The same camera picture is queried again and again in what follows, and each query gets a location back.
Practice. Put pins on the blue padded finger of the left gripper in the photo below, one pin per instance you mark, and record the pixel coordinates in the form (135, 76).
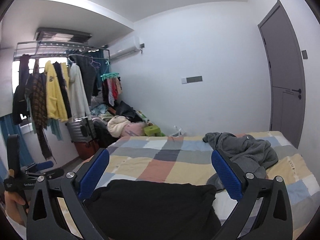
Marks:
(38, 167)

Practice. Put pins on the brown plaid garment hanging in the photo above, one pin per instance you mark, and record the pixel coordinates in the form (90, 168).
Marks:
(37, 96)

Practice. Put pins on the white hoodie hanging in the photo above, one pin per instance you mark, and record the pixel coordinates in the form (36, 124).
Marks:
(77, 95)

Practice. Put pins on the silver ribbed suitcase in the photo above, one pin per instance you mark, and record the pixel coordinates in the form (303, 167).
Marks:
(81, 130)

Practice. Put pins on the yellow fleece jacket hanging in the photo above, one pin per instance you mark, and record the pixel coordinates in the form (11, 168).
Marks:
(54, 99)

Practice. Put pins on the grey door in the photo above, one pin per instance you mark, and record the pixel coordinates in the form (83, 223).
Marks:
(287, 77)

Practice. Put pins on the green sock hanger with clothes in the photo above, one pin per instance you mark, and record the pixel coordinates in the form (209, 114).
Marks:
(111, 88)

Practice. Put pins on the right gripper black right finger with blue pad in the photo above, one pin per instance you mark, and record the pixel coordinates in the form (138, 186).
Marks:
(274, 218)

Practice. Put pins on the metal clothes rack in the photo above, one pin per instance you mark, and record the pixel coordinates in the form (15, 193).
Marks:
(44, 49)

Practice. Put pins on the dark grey hanging coat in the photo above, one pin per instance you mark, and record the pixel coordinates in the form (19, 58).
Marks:
(88, 73)

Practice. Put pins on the person's left hand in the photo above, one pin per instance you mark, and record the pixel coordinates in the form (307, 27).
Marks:
(12, 200)

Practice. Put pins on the black hanging garment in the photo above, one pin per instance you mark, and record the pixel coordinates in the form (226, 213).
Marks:
(63, 88)

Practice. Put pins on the grey fleece jacket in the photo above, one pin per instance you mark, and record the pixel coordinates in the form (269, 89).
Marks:
(250, 154)

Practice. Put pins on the blue curtain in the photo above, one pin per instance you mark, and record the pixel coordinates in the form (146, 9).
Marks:
(15, 153)

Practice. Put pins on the green box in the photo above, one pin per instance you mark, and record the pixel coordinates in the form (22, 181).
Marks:
(152, 131)

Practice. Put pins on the white air conditioner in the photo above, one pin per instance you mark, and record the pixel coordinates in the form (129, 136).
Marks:
(125, 47)

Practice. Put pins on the ceiling light fixture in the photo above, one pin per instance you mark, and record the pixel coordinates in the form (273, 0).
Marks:
(61, 35)

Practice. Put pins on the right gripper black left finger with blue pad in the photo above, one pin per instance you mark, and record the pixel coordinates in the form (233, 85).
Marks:
(46, 221)

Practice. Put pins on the pile of clothes on floor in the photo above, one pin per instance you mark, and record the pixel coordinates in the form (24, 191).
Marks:
(113, 122)

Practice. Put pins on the wall switch panel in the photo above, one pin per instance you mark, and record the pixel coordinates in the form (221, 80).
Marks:
(192, 79)

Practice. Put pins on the black puffer jacket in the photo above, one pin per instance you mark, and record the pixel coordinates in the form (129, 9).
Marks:
(127, 209)

